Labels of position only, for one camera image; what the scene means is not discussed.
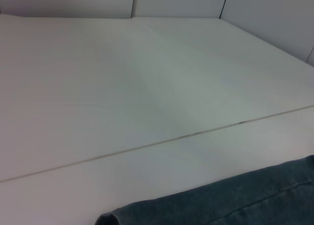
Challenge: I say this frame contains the blue denim shorts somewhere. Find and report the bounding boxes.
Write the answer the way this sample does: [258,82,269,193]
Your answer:
[95,154,314,225]

